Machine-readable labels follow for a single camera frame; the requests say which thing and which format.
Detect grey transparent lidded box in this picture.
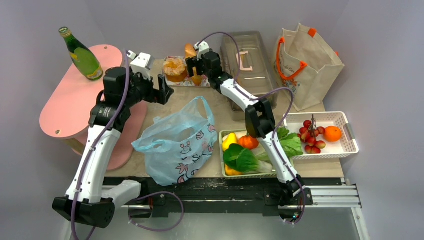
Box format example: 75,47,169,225
220,31,278,122

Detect orange mini pumpkin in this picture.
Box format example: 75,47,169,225
238,135,260,150

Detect orange fruit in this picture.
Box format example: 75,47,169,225
323,126,343,143

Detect red cherry bunch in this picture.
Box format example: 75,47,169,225
298,114,327,154

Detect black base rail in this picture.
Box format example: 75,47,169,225
102,176,344,220

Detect napa cabbage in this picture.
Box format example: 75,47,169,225
252,127,303,163

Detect white plastic basket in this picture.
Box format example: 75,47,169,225
283,111,359,160

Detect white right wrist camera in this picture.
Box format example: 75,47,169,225
193,40,210,61

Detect green bok choy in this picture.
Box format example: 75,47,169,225
223,144,273,174

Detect green plastic basket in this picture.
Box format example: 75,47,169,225
218,129,277,180

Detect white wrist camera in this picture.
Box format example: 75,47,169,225
193,40,210,61
126,50,155,81

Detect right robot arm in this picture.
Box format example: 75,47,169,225
185,50,306,206

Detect green glass bottle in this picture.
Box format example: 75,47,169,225
58,26,104,81

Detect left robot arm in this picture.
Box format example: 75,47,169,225
52,67,174,229

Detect floral tray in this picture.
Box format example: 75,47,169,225
162,56,210,88

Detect orange bundt cake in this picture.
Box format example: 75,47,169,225
162,58,187,83

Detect yellow bell pepper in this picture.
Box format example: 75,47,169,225
221,132,238,152
224,164,243,176

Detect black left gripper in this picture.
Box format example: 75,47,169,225
123,67,173,108

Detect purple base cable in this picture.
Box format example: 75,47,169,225
283,185,314,227
127,191,185,233

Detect blue printed plastic bag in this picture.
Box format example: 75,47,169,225
132,96,218,186

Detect pink two-tier shelf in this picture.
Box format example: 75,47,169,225
39,65,148,171

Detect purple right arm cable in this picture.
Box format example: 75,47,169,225
195,31,307,200

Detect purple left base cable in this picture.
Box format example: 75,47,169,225
127,191,185,233

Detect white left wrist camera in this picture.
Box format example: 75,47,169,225
126,50,155,81

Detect beige tote bag orange handles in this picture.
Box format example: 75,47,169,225
273,23,345,111

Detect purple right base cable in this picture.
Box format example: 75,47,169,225
283,185,314,227

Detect aluminium frame rail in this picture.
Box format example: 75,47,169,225
99,178,363,210

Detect bread baguette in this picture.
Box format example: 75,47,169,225
184,43,203,86

